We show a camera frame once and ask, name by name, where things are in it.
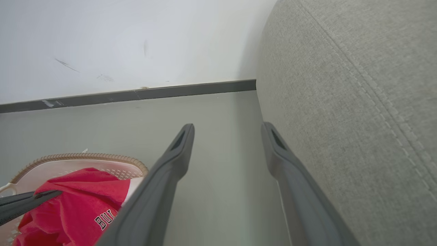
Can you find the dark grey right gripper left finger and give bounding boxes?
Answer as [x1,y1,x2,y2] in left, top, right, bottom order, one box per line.
[96,123,195,246]

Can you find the red jersey with white trim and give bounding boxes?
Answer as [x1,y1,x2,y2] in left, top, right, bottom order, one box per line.
[13,167,144,246]

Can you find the dark grey wall baseboard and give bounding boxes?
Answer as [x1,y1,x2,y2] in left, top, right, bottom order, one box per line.
[0,79,256,114]

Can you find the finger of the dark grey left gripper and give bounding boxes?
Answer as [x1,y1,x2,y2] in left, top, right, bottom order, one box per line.
[0,190,63,226]

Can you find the grey fabric sofa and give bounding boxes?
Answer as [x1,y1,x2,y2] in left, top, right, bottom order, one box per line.
[256,0,437,246]

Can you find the cream perforated plastic laundry basket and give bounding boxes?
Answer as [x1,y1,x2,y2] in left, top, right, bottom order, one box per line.
[0,153,150,246]

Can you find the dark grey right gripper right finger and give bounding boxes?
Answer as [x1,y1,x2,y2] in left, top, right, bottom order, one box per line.
[261,122,361,246]

